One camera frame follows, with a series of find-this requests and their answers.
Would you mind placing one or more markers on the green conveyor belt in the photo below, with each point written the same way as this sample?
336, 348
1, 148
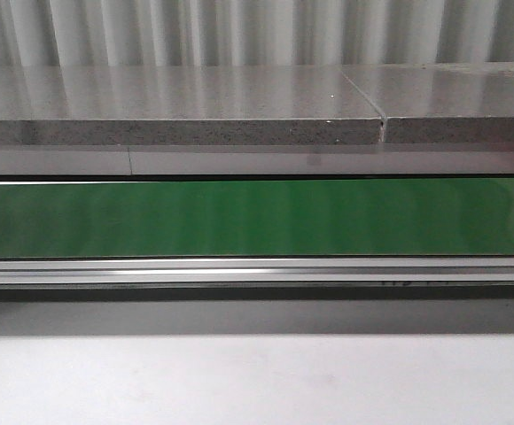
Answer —
364, 217

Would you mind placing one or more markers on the grey right counter slab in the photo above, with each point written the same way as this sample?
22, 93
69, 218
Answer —
440, 103

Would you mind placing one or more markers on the grey stone counter slab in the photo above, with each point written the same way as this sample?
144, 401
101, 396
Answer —
183, 106

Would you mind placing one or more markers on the grey pleated curtain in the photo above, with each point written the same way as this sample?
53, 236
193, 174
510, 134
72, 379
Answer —
243, 33

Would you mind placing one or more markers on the aluminium conveyor frame rail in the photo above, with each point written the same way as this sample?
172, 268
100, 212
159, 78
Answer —
255, 273

